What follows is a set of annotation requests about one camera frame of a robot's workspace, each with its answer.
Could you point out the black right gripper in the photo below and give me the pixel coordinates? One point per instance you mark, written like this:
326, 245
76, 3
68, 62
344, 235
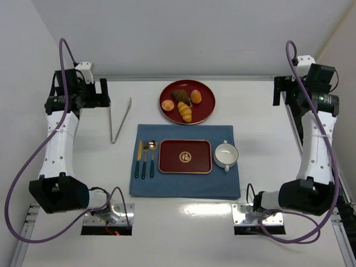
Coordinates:
277, 89

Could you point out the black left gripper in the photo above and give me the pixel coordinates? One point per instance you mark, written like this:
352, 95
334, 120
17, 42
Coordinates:
103, 90

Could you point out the round pink bread bun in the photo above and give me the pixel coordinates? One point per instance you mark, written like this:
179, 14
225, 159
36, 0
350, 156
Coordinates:
167, 105

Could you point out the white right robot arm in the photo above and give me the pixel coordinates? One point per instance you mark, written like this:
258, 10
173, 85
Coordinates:
312, 191

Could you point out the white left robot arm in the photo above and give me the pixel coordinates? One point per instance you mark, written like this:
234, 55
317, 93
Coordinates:
57, 189

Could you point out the orange round bread bun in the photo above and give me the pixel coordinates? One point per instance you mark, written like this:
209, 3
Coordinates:
195, 97

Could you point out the yellow striped croissant bread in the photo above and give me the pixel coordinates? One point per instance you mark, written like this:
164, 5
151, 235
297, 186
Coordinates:
184, 111

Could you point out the white soup cup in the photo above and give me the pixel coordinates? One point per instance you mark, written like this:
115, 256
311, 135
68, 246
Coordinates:
226, 155

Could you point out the round red plate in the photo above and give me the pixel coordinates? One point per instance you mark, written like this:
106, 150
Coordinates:
200, 112

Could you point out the brown chocolate croissant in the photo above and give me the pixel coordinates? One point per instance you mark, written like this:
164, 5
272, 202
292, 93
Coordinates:
181, 95

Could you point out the red rectangular tray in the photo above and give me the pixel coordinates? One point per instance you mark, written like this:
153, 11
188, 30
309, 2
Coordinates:
185, 157

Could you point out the blue cloth placemat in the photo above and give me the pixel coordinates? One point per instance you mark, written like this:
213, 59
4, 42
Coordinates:
217, 184

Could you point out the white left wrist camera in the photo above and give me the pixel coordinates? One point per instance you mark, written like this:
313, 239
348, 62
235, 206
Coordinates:
86, 70

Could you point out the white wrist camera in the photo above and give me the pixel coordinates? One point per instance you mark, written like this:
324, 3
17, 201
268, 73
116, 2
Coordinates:
302, 64
86, 70

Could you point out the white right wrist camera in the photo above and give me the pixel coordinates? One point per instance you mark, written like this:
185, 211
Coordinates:
302, 64

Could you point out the gold fork green handle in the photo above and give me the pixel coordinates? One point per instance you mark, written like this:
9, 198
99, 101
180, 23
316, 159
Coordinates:
145, 150

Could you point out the gold knife green handle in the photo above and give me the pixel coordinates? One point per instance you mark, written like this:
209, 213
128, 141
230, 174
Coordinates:
139, 155

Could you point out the gold spoon green handle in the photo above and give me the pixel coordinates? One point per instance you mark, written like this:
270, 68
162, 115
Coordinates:
152, 146

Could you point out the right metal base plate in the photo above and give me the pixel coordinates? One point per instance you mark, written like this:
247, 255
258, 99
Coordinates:
243, 215

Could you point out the metal base plate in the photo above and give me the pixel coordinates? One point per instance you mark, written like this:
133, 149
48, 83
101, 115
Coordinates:
115, 215
243, 215

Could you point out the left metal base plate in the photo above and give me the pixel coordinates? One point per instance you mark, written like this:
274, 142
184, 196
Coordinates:
115, 215

